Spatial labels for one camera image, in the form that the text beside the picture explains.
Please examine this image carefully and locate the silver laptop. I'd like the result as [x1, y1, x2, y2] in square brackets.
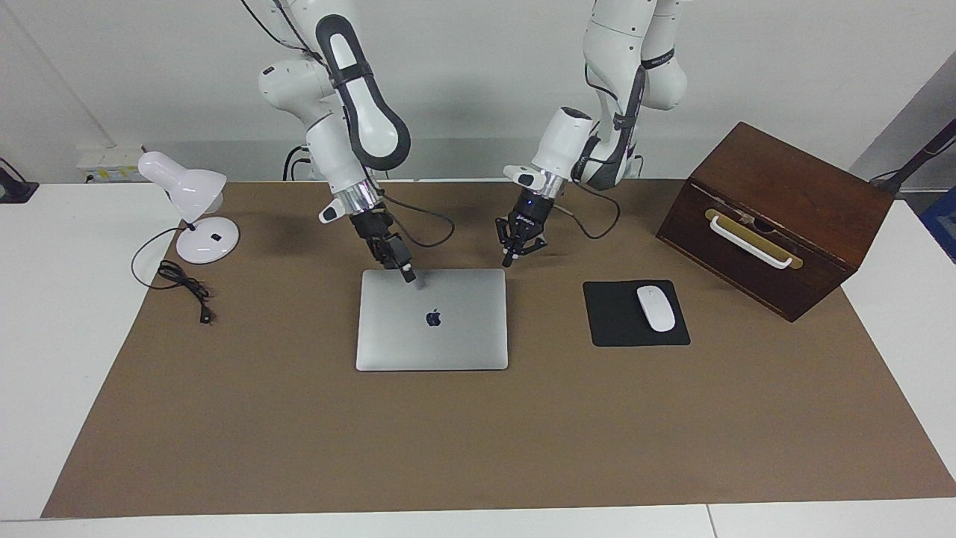
[356, 269, 509, 372]

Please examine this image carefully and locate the black mouse pad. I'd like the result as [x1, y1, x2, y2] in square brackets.
[583, 280, 691, 348]

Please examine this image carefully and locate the white computer mouse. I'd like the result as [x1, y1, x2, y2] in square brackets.
[636, 285, 677, 333]

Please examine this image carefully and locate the white desk lamp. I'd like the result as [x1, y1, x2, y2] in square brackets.
[137, 151, 241, 265]

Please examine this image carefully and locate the brown table mat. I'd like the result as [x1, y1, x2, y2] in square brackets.
[41, 179, 956, 519]

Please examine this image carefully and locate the white power strip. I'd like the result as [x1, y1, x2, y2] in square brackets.
[77, 146, 146, 184]

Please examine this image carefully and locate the dark brown wooden box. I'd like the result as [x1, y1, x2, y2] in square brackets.
[656, 122, 896, 323]

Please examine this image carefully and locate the black stand pole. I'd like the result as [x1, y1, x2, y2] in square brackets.
[870, 120, 956, 197]

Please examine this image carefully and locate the blue crate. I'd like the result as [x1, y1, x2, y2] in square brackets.
[920, 187, 956, 264]

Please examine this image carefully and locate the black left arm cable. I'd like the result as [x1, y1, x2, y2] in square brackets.
[549, 142, 622, 241]

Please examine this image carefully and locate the black right arm base cable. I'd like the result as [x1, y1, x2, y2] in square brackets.
[282, 144, 313, 182]

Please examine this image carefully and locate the black lamp power cable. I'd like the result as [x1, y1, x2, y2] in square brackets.
[131, 226, 217, 325]

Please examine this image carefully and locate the white box handle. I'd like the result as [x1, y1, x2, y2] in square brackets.
[708, 215, 794, 270]

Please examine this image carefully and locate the brass box handle plate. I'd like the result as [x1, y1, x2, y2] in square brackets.
[704, 208, 804, 270]

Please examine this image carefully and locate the black clamp mount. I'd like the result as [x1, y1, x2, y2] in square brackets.
[0, 158, 40, 204]

